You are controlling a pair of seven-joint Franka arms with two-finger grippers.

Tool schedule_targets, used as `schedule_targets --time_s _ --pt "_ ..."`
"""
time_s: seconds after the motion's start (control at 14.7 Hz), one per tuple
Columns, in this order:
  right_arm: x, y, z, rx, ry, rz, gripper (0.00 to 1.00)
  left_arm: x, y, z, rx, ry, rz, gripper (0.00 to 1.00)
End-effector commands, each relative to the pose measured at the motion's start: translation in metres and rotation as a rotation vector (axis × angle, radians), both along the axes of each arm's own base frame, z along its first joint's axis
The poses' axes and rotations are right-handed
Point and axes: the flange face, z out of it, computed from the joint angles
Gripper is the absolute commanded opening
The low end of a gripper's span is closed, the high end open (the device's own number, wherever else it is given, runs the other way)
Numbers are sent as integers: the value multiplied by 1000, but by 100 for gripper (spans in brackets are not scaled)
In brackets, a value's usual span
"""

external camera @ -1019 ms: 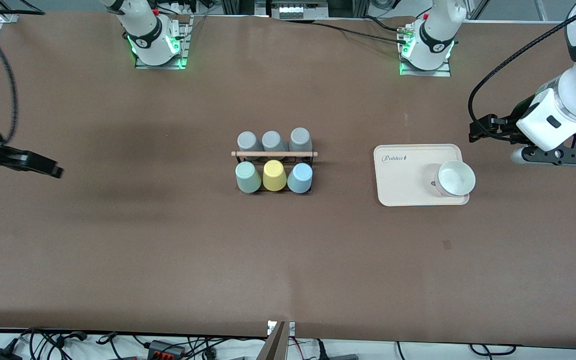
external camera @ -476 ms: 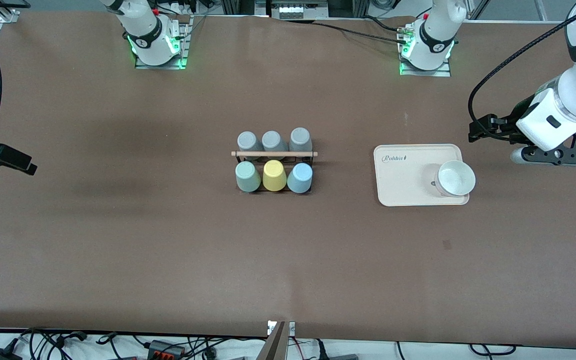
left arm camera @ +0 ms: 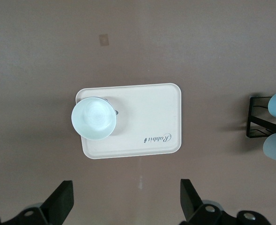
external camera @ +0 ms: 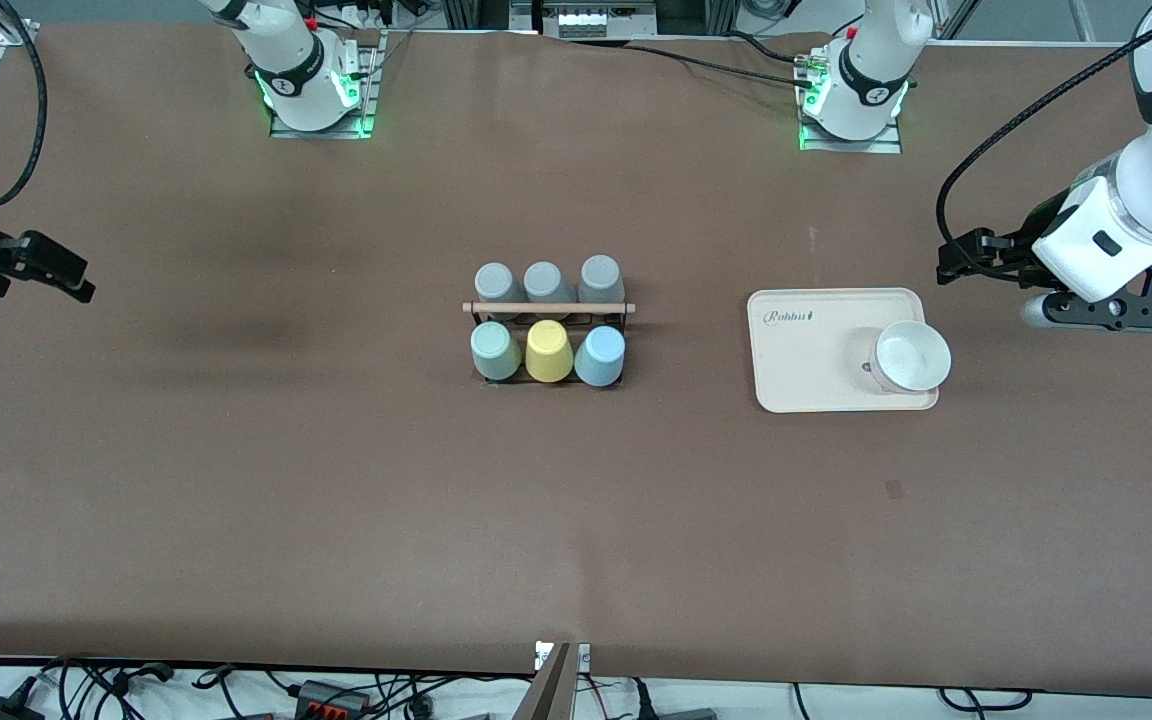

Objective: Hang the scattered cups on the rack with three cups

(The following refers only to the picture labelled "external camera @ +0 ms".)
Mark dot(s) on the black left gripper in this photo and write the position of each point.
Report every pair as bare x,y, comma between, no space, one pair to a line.
1020,249

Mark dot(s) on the mint green plastic cup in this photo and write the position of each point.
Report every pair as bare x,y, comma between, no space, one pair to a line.
494,352

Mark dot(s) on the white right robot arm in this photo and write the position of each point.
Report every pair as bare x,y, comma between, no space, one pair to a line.
286,60

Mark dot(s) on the white bowl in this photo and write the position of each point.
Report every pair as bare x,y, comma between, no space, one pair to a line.
911,355

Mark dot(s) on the cream plastic tray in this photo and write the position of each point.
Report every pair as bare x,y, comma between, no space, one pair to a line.
806,360

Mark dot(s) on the grey plastic cup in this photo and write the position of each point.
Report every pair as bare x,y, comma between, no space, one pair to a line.
601,278
546,282
496,282

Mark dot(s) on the light blue plastic cup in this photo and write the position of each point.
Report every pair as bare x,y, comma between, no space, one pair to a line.
600,358

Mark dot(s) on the black power adapter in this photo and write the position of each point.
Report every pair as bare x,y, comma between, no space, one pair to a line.
1,710

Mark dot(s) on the yellow plastic cup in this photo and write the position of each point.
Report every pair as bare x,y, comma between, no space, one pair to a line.
548,352

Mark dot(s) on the white control box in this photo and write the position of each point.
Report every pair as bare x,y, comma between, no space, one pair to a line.
581,18

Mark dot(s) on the black orange power strip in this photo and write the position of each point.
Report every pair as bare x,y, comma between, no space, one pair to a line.
331,700

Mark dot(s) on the white sticker label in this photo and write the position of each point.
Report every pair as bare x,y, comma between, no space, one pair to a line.
582,658

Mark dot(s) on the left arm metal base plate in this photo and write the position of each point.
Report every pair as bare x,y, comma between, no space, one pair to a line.
851,146

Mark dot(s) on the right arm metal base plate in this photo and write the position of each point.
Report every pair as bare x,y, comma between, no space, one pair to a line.
368,80

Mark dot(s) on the grey wedge metal bracket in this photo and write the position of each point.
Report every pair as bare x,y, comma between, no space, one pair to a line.
548,695

